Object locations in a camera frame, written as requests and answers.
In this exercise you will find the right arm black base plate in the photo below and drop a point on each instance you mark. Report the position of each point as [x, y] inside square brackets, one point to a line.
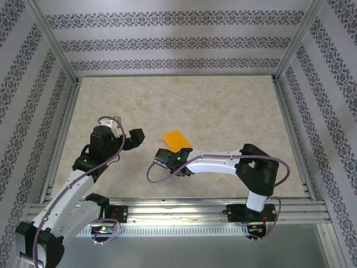
[234, 213]

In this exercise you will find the aluminium cross rail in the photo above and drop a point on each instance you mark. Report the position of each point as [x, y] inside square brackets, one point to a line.
[178, 210]

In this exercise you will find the grey metal panel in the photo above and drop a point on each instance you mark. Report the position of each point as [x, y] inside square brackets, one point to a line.
[178, 254]

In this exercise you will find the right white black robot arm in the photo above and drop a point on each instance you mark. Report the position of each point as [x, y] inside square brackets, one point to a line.
[214, 164]

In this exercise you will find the aluminium frame post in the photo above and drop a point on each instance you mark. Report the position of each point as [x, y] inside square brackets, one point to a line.
[295, 44]
[54, 44]

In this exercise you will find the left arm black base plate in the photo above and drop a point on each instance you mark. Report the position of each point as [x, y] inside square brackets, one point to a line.
[122, 213]

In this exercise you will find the aluminium side rail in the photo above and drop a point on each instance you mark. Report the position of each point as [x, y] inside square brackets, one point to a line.
[296, 139]
[61, 139]

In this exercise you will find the orange paper sheet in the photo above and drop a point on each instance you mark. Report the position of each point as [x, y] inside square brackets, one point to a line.
[177, 139]

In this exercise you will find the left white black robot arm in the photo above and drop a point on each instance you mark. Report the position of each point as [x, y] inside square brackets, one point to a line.
[55, 203]

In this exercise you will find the small lit circuit board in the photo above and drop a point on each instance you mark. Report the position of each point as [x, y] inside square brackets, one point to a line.
[255, 229]
[103, 229]

